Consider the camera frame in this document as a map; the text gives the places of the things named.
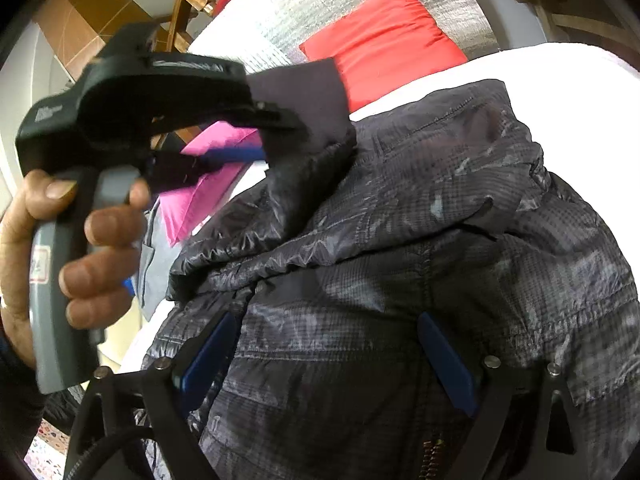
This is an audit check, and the red pillow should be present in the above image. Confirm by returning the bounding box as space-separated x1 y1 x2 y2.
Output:
299 0 468 113

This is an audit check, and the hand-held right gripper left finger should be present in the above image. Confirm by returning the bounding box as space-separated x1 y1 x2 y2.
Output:
62 310 242 480

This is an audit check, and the white bed sheet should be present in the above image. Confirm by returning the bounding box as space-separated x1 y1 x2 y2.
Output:
97 20 640 381

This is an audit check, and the person's left hand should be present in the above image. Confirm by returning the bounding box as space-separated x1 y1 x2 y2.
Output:
0 167 153 378

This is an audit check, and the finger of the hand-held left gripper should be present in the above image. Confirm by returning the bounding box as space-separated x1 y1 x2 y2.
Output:
249 99 302 135
144 144 267 192

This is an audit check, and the black cable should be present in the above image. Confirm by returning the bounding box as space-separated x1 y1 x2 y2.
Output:
65 425 157 480

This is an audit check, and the grey cloth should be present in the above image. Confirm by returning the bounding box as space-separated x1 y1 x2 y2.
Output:
137 200 201 321

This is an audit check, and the silver foil mat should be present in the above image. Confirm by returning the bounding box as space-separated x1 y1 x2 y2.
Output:
190 0 488 63

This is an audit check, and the pink pillow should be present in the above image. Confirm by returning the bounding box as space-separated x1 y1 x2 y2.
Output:
159 121 262 248

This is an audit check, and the dark grey puffer jacket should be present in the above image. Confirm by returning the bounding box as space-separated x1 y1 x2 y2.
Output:
142 57 640 480

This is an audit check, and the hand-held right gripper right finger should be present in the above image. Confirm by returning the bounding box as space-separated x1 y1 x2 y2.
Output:
417 310 583 480

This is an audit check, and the wooden furniture frame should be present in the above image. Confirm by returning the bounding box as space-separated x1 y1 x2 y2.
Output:
470 0 637 57

